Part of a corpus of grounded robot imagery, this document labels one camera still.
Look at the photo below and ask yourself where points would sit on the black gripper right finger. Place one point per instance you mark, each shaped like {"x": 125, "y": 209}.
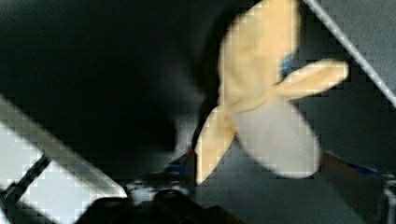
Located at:
{"x": 362, "y": 189}

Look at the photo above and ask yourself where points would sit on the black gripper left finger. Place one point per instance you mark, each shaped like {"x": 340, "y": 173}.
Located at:
{"x": 178, "y": 174}

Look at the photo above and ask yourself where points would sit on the peeled plush banana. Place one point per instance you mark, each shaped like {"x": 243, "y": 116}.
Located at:
{"x": 255, "y": 104}

